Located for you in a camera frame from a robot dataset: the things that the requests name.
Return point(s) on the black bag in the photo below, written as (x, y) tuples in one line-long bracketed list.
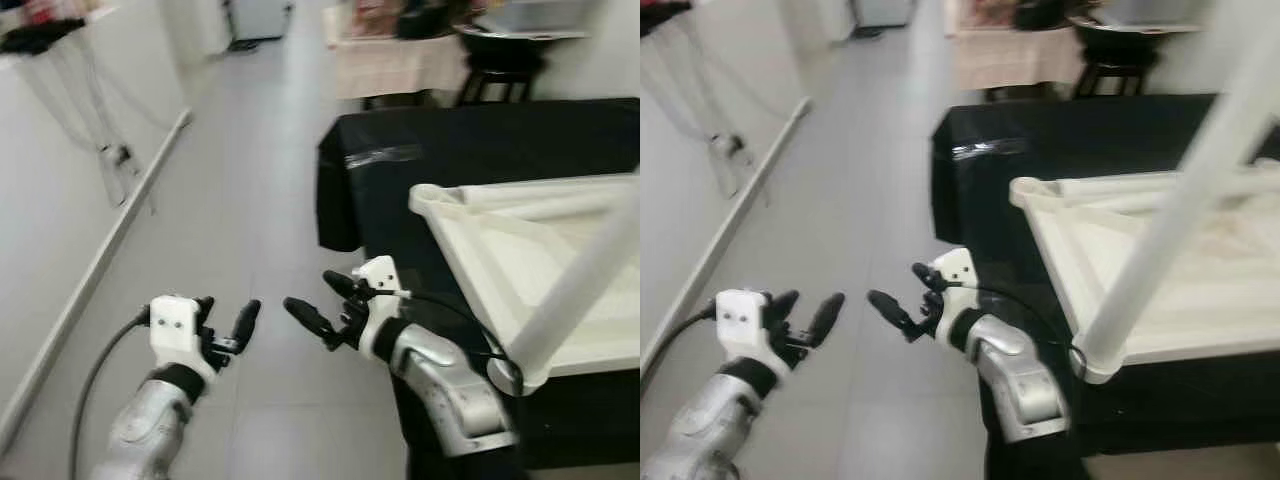
[(1042, 14), (428, 20)]

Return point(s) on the beige table cover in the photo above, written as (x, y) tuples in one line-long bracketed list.
[(395, 68), (1015, 60)]

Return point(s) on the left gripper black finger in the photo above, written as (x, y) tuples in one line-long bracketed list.
[(783, 308), (247, 320), (205, 312), (828, 318)]

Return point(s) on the black round stool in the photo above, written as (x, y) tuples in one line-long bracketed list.
[(1108, 78), (500, 75)]

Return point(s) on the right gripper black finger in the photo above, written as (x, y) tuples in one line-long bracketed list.
[(928, 276), (340, 284), (312, 322), (895, 315)]

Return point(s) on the cream plastic table top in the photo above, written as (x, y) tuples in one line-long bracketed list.
[(1150, 280), (530, 260)]

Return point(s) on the black tablecloth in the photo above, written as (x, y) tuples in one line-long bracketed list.
[(980, 200), (400, 200)]

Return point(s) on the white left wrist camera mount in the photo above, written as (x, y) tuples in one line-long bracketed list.
[(175, 325), (745, 318)]

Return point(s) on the white appliance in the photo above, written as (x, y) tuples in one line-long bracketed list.
[(882, 12), (260, 18)]

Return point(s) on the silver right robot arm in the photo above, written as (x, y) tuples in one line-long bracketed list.
[(1020, 380), (450, 385)]

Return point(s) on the black round floor stand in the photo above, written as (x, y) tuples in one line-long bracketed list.
[(243, 46), (867, 34)]

